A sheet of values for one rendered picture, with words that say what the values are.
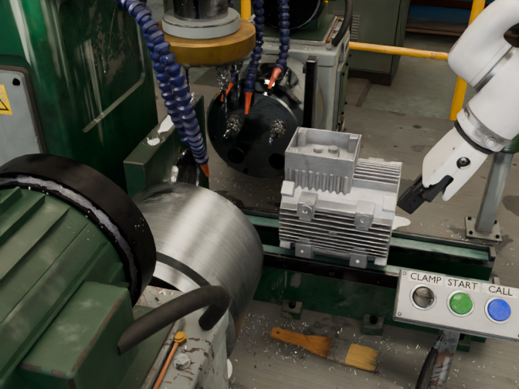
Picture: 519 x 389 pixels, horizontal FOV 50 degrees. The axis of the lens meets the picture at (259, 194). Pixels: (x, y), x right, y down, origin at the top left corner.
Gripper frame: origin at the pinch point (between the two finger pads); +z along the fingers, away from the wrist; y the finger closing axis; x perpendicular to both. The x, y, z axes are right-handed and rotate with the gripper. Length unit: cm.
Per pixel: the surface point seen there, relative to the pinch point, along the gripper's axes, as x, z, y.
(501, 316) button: -12.4, -4.5, -21.9
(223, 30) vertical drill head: 41.3, -5.7, 1.9
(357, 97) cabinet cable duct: -26, 107, 286
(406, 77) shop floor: -55, 94, 341
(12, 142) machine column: 61, 26, -12
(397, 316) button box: -1.9, 4.1, -23.2
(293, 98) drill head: 24.7, 9.6, 27.1
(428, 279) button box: -3.1, -1.0, -18.8
